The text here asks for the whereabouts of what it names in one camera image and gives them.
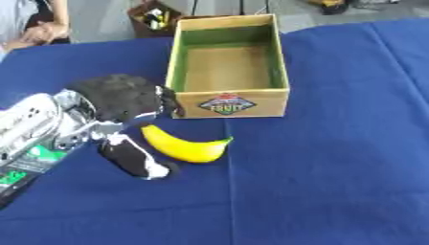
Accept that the brown bag with items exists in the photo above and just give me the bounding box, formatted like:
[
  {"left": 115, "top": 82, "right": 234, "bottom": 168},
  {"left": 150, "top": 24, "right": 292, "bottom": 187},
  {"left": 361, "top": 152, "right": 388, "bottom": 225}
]
[{"left": 125, "top": 0, "right": 185, "bottom": 39}]

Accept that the person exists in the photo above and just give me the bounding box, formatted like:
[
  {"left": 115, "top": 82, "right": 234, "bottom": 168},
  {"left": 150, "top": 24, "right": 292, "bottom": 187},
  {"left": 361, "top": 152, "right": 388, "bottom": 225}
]
[{"left": 0, "top": 0, "right": 73, "bottom": 52}]

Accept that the yellow toy banana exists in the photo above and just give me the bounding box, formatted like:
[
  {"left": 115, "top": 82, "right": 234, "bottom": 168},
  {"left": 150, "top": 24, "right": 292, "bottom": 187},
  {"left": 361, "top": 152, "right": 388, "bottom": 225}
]
[{"left": 139, "top": 123, "right": 235, "bottom": 165}]

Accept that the tan cardboard box green inside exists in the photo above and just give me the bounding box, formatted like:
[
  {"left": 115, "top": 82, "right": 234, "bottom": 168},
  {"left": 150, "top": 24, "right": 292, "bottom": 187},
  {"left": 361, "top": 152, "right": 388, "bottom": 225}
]
[{"left": 164, "top": 13, "right": 292, "bottom": 120}]

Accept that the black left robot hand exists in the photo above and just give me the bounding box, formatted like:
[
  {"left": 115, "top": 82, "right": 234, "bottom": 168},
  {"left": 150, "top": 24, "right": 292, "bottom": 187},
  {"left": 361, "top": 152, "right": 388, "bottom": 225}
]
[{"left": 65, "top": 74, "right": 187, "bottom": 181}]

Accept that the yellow and black object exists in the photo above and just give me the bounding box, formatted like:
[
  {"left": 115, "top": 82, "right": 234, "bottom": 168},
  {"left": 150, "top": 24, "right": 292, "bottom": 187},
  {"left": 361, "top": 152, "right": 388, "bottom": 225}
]
[{"left": 306, "top": 0, "right": 355, "bottom": 15}]

